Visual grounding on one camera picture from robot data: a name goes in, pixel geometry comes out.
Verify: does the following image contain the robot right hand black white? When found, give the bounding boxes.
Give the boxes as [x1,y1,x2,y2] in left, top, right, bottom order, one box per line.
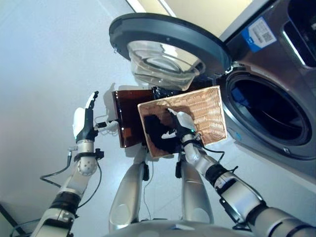
[160,107,201,144]

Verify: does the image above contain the robot left hand black white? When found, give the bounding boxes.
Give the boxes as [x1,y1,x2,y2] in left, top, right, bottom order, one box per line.
[72,90,119,144]

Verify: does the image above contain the black garment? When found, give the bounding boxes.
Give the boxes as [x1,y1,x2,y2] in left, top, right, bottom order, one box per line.
[144,113,184,156]

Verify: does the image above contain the navy blue garment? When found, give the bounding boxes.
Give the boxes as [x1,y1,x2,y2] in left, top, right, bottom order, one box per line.
[232,86,250,106]

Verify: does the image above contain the round glass washing machine door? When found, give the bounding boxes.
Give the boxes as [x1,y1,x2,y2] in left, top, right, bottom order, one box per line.
[108,12,233,91]

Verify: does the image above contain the dark grey washing machine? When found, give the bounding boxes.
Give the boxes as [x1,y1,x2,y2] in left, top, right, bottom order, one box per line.
[214,0,316,179]

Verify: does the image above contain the brown wicker laundry basket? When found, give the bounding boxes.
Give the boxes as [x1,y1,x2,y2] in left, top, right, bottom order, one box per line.
[137,85,228,158]

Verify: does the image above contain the dark brown tray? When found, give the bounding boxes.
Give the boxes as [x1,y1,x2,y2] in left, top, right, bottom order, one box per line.
[111,78,214,149]

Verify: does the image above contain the robot grey torso and legs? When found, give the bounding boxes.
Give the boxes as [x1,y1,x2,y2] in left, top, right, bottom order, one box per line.
[106,145,255,237]

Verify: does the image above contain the white counter cabinet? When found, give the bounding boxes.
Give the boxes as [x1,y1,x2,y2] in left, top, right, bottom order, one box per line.
[125,0,254,38]

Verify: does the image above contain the blue barcode sticker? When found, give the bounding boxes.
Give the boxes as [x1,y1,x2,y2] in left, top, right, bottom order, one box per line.
[241,16,277,53]

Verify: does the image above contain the white floor cable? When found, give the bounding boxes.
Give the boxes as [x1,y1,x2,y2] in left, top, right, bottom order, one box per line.
[94,113,119,137]

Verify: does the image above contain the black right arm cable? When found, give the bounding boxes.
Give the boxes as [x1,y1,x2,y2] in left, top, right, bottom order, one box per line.
[201,145,239,174]

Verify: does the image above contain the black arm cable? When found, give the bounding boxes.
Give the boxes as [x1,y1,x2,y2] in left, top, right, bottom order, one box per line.
[201,145,239,174]
[11,148,103,237]

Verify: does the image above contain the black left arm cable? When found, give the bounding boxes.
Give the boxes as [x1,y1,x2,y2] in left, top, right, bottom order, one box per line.
[11,148,103,237]

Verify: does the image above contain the thin grey cable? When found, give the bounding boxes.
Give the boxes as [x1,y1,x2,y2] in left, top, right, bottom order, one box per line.
[141,160,156,221]

